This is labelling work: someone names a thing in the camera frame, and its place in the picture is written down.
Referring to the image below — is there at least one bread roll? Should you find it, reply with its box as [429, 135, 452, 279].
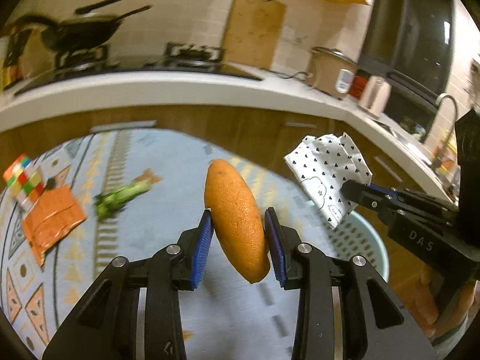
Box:
[204, 158, 270, 284]

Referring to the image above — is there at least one rubiks cube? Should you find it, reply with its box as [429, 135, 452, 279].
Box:
[2, 154, 45, 212]

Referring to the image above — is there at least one white power cable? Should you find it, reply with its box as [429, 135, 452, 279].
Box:
[273, 70, 314, 83]

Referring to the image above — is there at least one black car key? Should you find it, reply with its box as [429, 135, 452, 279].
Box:
[45, 177, 56, 190]

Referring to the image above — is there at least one patterned grey tablecloth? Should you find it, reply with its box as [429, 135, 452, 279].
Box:
[0, 128, 380, 360]

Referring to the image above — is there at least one white heart-pattern paper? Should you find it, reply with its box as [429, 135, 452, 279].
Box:
[284, 133, 373, 229]

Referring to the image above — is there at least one person hand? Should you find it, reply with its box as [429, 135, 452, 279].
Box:
[407, 264, 478, 340]

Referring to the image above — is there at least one white electric kettle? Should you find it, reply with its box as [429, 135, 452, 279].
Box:
[358, 76, 391, 119]

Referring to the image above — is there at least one light green laundry basket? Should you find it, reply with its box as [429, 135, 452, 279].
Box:
[303, 198, 391, 283]

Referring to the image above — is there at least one chrome faucet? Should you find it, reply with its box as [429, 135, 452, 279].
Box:
[430, 92, 461, 169]

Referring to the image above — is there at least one beige rice cooker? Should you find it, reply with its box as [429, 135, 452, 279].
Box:
[306, 46, 358, 100]

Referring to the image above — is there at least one black wok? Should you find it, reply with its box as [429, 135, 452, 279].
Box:
[14, 0, 152, 53]

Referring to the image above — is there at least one torn orange wrapper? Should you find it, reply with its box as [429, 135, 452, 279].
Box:
[22, 185, 87, 267]

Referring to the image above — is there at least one dark window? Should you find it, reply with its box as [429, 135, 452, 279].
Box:
[358, 0, 454, 131]

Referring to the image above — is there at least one black gas stove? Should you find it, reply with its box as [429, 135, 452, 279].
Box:
[14, 41, 261, 96]

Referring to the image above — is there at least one green vegetable scrap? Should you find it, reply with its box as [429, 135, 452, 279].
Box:
[94, 168, 163, 222]

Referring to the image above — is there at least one wooden cutting board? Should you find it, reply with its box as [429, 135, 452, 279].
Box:
[221, 0, 287, 69]

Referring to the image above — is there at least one dark sauce bottle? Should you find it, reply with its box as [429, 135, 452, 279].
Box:
[1, 26, 32, 90]

